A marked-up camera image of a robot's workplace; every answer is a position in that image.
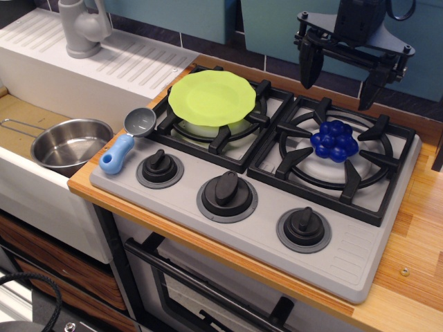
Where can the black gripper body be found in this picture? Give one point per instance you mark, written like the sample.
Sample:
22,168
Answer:
357,35

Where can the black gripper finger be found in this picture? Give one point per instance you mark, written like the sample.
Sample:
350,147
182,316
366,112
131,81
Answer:
311,60
376,80

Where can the blue toy blueberry cluster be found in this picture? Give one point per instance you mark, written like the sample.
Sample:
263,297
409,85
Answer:
334,141

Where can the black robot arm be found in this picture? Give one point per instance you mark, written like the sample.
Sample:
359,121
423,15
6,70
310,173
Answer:
357,36

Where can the green plastic plate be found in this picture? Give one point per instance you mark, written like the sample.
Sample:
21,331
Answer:
212,98

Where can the stainless steel pot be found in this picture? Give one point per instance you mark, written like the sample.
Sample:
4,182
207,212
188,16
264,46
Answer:
65,147

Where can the white toy sink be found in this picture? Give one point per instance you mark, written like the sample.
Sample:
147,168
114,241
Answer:
47,85

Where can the black right burner grate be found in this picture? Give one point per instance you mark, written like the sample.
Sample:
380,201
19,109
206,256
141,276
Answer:
364,186

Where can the black burner grate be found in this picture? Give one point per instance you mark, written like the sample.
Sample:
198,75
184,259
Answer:
364,186
230,146

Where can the black left burner grate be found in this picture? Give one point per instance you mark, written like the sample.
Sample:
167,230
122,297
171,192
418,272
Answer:
230,146

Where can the grey toy stove top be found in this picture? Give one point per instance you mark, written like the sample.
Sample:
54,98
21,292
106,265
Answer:
346,267

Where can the black middle stove knob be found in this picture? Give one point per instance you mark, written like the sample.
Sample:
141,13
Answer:
227,198

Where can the black stove knob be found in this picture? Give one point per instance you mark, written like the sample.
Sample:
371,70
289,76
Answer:
227,198
304,230
159,170

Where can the black right stove knob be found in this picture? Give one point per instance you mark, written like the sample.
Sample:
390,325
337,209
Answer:
304,230

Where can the black left stove knob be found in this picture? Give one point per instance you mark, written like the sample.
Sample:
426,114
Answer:
159,170

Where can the grey toy faucet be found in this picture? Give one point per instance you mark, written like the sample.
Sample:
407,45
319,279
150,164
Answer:
84,31

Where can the wooden drawer fronts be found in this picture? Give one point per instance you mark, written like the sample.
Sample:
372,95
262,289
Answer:
87,286

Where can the grey spoon blue handle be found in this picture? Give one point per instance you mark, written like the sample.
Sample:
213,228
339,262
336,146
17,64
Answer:
138,123

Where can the oven door with handle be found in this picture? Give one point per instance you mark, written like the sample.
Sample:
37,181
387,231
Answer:
192,292

